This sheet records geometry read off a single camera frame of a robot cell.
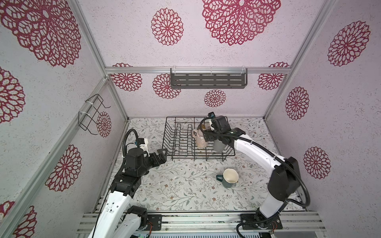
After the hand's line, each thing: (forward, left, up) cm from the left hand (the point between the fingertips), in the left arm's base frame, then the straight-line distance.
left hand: (160, 154), depth 75 cm
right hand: (+18, -28, 0) cm, 33 cm away
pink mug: (+18, -22, -14) cm, 32 cm away
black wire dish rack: (+20, -8, -18) cm, 28 cm away
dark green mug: (-6, -38, -18) cm, 42 cm away
